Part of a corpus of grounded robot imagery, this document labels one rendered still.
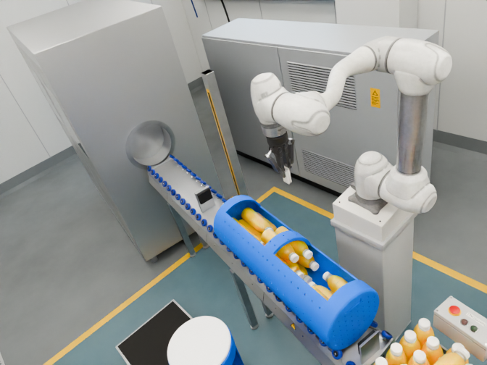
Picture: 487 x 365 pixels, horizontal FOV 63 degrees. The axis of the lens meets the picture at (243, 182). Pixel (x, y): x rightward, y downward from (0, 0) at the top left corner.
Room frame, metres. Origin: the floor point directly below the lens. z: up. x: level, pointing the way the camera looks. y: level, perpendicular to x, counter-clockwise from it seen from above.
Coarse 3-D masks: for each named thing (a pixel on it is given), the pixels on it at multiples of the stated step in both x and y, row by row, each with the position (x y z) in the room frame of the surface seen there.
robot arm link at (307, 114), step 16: (368, 48) 1.40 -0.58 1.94; (336, 64) 1.34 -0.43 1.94; (352, 64) 1.34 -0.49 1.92; (368, 64) 1.36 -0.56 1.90; (336, 80) 1.21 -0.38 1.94; (288, 96) 1.09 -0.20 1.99; (304, 96) 1.07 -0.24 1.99; (320, 96) 1.07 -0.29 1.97; (336, 96) 1.12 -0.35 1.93; (272, 112) 1.10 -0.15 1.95; (288, 112) 1.04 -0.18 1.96; (304, 112) 1.01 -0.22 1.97; (320, 112) 0.99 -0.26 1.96; (288, 128) 1.05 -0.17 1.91; (304, 128) 0.99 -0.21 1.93; (320, 128) 0.99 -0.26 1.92
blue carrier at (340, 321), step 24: (216, 216) 1.63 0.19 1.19; (240, 216) 1.69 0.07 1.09; (264, 216) 1.67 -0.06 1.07; (240, 240) 1.41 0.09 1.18; (288, 240) 1.27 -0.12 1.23; (264, 264) 1.23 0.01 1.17; (336, 264) 1.16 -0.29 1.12; (288, 288) 1.07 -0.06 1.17; (312, 288) 1.00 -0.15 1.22; (360, 288) 0.94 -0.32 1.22; (312, 312) 0.93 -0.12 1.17; (336, 312) 0.87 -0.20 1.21; (360, 312) 0.91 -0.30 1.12; (336, 336) 0.86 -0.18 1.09; (360, 336) 0.90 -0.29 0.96
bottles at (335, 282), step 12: (252, 228) 1.56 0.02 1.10; (276, 228) 1.54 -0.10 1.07; (288, 264) 1.25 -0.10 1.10; (300, 264) 1.28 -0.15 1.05; (312, 264) 1.24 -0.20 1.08; (300, 276) 1.19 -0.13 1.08; (324, 276) 1.16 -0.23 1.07; (336, 276) 1.13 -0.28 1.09; (324, 288) 1.07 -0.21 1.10; (336, 288) 1.07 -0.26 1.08
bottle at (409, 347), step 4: (400, 340) 0.79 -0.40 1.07; (404, 340) 0.77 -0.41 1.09; (416, 340) 0.76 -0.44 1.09; (400, 344) 0.77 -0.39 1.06; (404, 344) 0.76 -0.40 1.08; (408, 344) 0.75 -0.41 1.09; (412, 344) 0.75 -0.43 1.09; (416, 344) 0.75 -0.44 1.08; (404, 348) 0.75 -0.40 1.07; (408, 348) 0.74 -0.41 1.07; (412, 348) 0.74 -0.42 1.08; (416, 348) 0.74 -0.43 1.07; (420, 348) 0.75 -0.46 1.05; (404, 352) 0.75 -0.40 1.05; (408, 352) 0.74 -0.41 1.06; (412, 352) 0.73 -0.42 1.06; (408, 356) 0.74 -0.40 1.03; (408, 360) 0.74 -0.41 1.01
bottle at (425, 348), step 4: (424, 344) 0.74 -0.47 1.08; (424, 348) 0.73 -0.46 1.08; (428, 348) 0.72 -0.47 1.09; (432, 348) 0.71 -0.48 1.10; (436, 348) 0.70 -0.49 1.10; (440, 348) 0.71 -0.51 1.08; (424, 352) 0.72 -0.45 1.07; (428, 352) 0.71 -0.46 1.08; (432, 352) 0.70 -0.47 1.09; (436, 352) 0.70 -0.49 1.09; (440, 352) 0.70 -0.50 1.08; (428, 356) 0.70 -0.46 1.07; (432, 356) 0.70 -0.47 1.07; (436, 356) 0.69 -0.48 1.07; (440, 356) 0.69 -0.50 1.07; (428, 360) 0.70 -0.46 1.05; (432, 360) 0.69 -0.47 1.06; (436, 360) 0.69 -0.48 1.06; (432, 364) 0.69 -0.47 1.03
